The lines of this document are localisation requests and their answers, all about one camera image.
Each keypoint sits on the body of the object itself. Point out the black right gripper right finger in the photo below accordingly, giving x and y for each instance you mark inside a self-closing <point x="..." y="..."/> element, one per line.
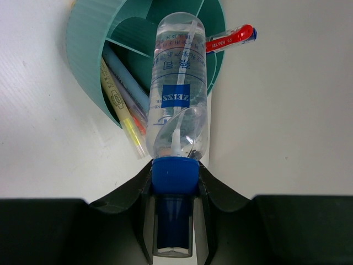
<point x="224" y="223"/>

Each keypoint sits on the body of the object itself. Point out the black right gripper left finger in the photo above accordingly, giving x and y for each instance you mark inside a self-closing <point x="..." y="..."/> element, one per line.
<point x="125" y="226"/>

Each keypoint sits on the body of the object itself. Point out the yellow transparent pen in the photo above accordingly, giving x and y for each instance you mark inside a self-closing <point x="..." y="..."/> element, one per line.
<point x="127" y="122"/>

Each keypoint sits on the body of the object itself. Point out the orange transparent pen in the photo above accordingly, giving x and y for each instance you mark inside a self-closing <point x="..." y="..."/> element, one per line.
<point x="139" y="121"/>

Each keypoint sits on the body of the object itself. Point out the white blue correction tape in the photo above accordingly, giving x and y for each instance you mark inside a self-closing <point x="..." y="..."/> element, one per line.
<point x="177" y="129"/>

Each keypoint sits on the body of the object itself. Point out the light blue pen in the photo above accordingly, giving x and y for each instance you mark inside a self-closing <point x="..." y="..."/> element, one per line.
<point x="121" y="72"/>

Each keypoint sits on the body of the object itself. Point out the red gel pen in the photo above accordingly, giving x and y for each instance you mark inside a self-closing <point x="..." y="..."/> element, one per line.
<point x="237" y="36"/>

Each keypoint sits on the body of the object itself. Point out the grey transparent pen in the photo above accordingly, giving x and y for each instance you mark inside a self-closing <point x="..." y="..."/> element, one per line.
<point x="129" y="100"/>

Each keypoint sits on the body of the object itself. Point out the teal round compartment organizer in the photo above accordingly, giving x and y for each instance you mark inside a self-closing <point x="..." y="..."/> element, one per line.
<point x="130" y="27"/>

